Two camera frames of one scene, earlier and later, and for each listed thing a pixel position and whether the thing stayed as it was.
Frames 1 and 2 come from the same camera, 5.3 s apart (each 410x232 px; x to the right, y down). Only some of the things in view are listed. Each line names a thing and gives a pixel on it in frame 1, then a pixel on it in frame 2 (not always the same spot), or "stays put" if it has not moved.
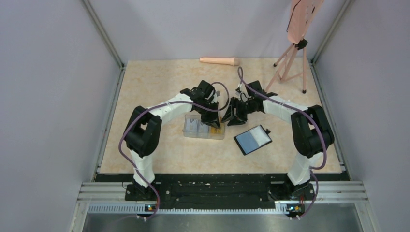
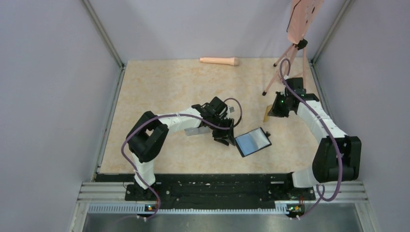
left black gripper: [212, 120] -> [225, 137]
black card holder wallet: [253, 139] stays put
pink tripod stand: [299, 45] stays put
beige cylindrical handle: [234, 61] stays put
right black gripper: [235, 103] -> [274, 111]
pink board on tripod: [302, 13] stays put
